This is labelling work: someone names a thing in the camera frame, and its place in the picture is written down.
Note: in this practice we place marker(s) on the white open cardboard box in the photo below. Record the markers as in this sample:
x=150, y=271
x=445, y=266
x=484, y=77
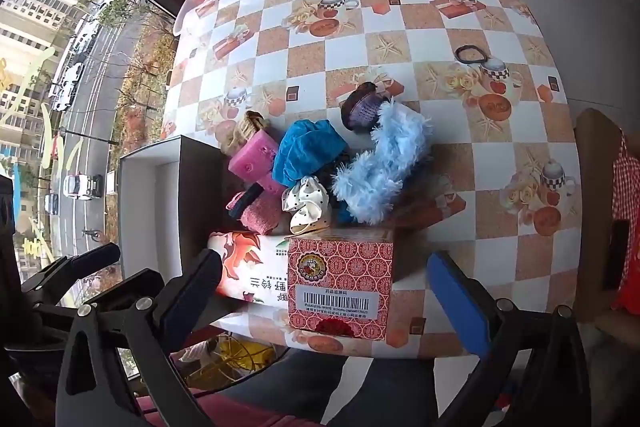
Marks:
x=150, y=207

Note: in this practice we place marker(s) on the checkered printed tablecloth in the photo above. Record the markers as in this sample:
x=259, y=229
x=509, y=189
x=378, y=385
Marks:
x=425, y=32

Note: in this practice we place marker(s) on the person's dark trouser leg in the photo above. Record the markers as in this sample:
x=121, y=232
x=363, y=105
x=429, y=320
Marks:
x=310, y=392

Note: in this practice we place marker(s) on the pink sponge block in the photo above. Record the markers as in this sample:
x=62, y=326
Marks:
x=274, y=186
x=252, y=157

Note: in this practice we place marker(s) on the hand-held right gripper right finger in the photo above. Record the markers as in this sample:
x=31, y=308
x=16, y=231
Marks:
x=460, y=302

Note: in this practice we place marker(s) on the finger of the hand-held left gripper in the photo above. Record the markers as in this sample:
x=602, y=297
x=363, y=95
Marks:
x=130, y=292
x=95, y=257

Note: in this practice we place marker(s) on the red checked cloth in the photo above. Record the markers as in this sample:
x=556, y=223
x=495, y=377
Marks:
x=629, y=192

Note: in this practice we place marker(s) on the leopard print scrunchie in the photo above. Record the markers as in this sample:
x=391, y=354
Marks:
x=362, y=109

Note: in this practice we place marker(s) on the blue velvet scrunchie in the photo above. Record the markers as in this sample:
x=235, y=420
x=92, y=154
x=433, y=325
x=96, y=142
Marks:
x=310, y=152

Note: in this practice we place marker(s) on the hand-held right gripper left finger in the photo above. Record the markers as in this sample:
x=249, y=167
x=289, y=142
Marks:
x=190, y=294

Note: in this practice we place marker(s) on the red patterned carton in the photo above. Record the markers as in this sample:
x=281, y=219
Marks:
x=340, y=287

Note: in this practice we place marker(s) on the yellow plastic item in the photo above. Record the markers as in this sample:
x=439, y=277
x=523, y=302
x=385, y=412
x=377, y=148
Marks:
x=235, y=354

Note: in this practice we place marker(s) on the red striped navy sock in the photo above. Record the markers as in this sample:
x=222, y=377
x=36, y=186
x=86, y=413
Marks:
x=260, y=213

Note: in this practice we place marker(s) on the cream polka dot scrunchie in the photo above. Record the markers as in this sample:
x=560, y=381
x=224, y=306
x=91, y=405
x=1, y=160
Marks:
x=307, y=202

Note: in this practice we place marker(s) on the brown wooden chair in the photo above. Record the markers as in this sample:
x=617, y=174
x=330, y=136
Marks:
x=595, y=207

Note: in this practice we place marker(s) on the floral tissue box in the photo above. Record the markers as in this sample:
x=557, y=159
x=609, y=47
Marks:
x=245, y=267

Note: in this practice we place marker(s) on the person's maroon top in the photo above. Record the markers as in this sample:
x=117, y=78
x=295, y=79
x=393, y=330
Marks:
x=170, y=409

